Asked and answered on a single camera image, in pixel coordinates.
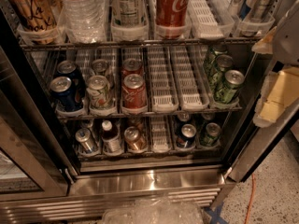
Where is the white empty shelf tray right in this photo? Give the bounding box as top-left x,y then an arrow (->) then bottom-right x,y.
170,47 -> 209,112

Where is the rear red Coke can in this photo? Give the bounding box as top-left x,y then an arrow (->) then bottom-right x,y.
121,58 -> 144,77

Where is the red coke can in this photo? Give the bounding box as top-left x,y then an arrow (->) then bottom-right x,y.
121,58 -> 144,77
122,74 -> 147,109

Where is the small brown drink bottle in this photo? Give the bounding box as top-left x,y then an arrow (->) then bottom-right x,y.
102,120 -> 121,153

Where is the dark blue can bottom shelf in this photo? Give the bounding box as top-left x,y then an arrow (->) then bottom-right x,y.
176,124 -> 196,148

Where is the white green can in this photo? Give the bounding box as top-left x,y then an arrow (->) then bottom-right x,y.
91,59 -> 114,88
86,75 -> 113,109

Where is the rear blue Pepsi can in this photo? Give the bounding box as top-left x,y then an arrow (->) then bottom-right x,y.
56,60 -> 85,96

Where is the red Coca-Cola can top shelf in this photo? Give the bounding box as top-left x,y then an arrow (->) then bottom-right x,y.
155,0 -> 189,39

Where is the green can shelf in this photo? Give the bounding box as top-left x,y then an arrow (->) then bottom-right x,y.
214,70 -> 245,104
208,54 -> 234,91
203,44 -> 228,75
200,122 -> 221,147

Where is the blue tape cross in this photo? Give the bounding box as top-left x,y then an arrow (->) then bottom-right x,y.
205,203 -> 229,224

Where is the clear plastic bag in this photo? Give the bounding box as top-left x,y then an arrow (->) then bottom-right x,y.
103,198 -> 204,224

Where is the white empty tray top shelf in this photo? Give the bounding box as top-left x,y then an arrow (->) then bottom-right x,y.
188,0 -> 235,40

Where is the green can bottom shelf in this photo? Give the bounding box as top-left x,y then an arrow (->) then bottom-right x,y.
200,122 -> 221,147

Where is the silver slim can top right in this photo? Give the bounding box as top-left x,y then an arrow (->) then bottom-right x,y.
244,0 -> 274,22

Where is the orange cable on floor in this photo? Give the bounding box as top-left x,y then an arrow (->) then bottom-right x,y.
243,173 -> 257,224

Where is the clear water bottle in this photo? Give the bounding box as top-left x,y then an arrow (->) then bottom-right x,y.
62,0 -> 106,44

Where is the stainless steel fridge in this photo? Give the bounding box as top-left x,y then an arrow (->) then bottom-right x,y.
0,0 -> 298,224

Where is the silver white can top shelf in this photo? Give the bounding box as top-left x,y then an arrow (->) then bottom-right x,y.
111,0 -> 145,28

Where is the white empty tray bottom shelf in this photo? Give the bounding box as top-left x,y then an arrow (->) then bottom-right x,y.
150,117 -> 171,153

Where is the front blue Pepsi can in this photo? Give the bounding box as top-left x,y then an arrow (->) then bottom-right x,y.
50,77 -> 83,112

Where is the white empty tray shelf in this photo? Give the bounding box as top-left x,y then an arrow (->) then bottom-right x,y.
150,117 -> 171,153
188,0 -> 235,40

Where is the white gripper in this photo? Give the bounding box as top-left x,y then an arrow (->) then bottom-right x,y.
251,0 -> 299,128

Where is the silver can bottom shelf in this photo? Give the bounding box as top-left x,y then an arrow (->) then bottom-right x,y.
75,128 -> 97,153

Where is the blue pepsi can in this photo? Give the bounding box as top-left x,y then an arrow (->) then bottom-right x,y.
50,77 -> 83,112
56,60 -> 85,96

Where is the gold LaCroix can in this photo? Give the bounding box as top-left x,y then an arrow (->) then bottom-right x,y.
8,0 -> 56,44

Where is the white empty shelf tray left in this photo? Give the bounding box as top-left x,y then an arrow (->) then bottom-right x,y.
148,48 -> 178,113

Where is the rear white green can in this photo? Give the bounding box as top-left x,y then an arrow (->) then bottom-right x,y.
91,59 -> 114,88

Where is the front white green can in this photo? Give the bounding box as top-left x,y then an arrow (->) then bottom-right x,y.
86,75 -> 113,109

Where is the copper can bottom shelf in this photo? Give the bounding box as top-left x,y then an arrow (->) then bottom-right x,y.
124,126 -> 147,152

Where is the front red Coke can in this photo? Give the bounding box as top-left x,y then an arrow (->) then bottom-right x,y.
122,74 -> 147,109

